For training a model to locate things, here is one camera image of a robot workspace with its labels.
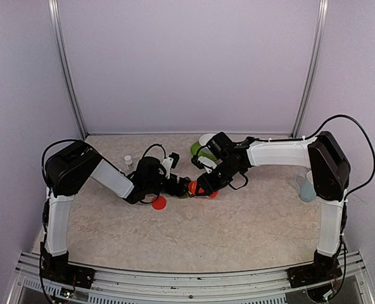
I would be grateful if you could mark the right aluminium frame post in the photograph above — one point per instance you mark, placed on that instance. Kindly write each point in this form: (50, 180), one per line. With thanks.
(312, 67)

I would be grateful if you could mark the small white pill bottle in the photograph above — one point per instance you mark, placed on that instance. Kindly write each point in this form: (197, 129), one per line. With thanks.
(128, 162)

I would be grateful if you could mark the front aluminium rail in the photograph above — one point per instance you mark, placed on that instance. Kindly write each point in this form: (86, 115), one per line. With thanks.
(111, 285)

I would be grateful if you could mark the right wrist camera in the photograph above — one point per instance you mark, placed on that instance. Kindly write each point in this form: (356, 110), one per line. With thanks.
(203, 163)

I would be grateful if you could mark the red container lid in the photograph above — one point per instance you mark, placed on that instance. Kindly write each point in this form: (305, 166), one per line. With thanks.
(158, 203)

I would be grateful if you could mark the light blue mug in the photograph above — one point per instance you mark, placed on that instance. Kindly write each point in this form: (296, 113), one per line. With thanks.
(304, 183)

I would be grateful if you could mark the aluminium frame post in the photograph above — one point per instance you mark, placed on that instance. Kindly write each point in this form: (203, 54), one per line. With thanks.
(312, 67)
(65, 67)

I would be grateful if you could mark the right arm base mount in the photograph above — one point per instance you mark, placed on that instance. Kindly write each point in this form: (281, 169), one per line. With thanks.
(314, 272)

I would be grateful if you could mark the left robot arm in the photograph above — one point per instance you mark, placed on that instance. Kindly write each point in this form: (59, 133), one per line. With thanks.
(69, 170)

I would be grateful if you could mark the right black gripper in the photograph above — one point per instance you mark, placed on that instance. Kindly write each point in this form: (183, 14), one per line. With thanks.
(208, 184)

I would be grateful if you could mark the left aluminium frame post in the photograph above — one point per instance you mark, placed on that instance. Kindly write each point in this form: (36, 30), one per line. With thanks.
(65, 67)

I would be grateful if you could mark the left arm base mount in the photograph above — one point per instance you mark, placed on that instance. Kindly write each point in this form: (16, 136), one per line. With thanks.
(68, 274)

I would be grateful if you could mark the white ceramic bowl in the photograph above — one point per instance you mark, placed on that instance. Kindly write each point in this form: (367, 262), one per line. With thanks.
(203, 140)

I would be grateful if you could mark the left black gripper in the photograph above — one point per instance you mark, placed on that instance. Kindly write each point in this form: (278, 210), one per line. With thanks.
(180, 191)

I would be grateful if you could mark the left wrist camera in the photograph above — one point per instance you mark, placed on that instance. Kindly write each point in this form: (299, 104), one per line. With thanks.
(170, 162)

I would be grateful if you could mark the red cylindrical container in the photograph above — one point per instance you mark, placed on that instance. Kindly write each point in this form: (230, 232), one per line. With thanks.
(195, 190)

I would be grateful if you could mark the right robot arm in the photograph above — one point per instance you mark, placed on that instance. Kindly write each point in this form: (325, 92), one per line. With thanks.
(321, 154)

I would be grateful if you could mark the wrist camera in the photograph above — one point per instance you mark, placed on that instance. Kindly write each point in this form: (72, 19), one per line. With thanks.
(170, 162)
(203, 163)

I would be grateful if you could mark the green plate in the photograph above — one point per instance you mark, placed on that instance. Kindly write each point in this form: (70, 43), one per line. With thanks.
(205, 152)

